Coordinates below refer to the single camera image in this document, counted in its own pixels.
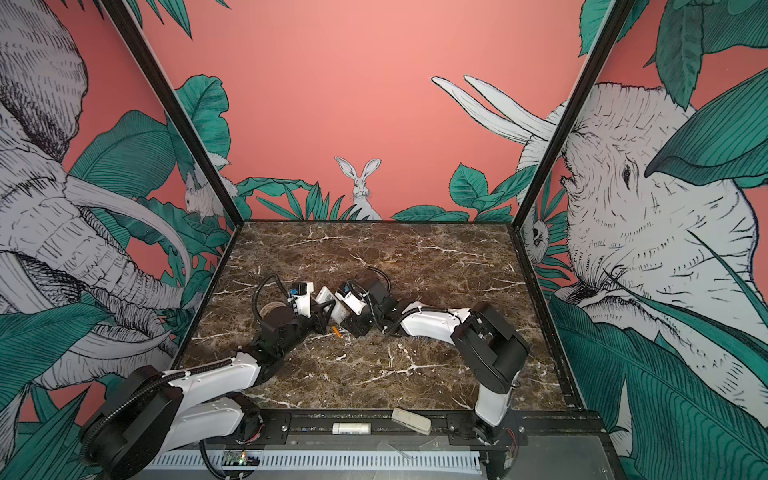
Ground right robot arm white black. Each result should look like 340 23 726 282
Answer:
331 276 530 445

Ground grey box on rail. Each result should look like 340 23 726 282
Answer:
391 408 432 435

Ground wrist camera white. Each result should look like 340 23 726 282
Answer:
288 282 314 317
336 290 367 316

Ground black left frame post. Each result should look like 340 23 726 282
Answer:
101 0 245 229

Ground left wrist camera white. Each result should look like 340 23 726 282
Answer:
288 282 314 317

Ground black right frame post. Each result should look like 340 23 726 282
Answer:
512 0 635 232

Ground white cylinder on rail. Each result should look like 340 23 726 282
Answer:
332 422 372 435

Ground white slotted cable duct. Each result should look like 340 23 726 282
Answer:
149 449 483 473

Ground white remote control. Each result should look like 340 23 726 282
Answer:
315 287 350 324

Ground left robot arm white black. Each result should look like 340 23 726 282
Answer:
79 274 337 479

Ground black frame post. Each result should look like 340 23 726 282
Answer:
101 0 245 229
512 0 635 232

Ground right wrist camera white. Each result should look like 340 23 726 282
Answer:
336 290 367 316

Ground black front mounting rail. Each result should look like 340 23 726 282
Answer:
251 409 608 449

